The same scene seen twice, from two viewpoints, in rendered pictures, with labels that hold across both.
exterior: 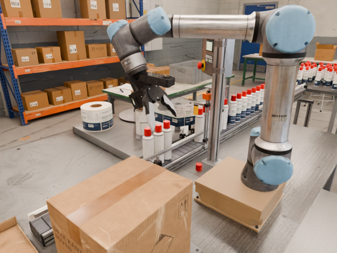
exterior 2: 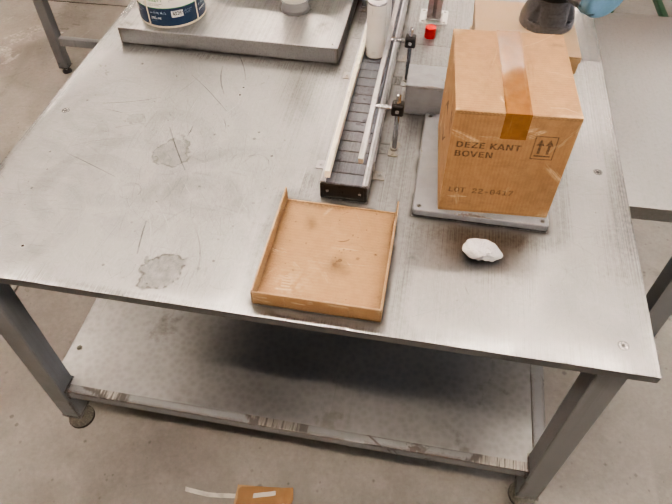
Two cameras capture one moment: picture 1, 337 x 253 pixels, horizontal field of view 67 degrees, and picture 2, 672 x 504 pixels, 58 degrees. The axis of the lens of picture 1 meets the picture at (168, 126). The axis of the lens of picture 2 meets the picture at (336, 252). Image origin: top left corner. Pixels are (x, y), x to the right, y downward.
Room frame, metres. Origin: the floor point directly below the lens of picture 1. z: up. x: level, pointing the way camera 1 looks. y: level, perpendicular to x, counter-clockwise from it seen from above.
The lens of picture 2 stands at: (-0.17, 1.01, 1.82)
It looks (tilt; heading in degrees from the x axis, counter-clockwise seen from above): 50 degrees down; 328
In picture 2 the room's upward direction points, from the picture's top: straight up
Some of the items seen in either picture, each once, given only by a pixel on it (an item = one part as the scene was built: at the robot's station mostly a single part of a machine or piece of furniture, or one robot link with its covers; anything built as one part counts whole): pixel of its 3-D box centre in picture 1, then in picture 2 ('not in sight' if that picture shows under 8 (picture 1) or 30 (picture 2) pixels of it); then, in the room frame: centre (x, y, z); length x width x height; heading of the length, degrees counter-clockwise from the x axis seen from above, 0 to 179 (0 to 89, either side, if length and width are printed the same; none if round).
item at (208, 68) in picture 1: (216, 55); not in sight; (1.30, -0.24, 1.38); 0.17 x 0.10 x 0.19; 12
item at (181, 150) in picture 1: (186, 150); (387, 11); (1.27, -0.10, 0.86); 1.65 x 0.08 x 0.04; 137
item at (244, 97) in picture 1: (242, 105); not in sight; (1.74, -0.54, 0.98); 0.05 x 0.05 x 0.20
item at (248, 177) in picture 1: (261, 170); (550, 5); (0.88, -0.37, 0.97); 0.15 x 0.15 x 0.10
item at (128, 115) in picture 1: (139, 115); not in sight; (1.81, 0.22, 0.89); 0.31 x 0.31 x 0.01
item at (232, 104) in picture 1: (232, 110); not in sight; (1.63, -0.44, 0.98); 0.05 x 0.05 x 0.20
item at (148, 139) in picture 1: (148, 148); (376, 21); (1.06, 0.10, 0.98); 0.05 x 0.05 x 0.20
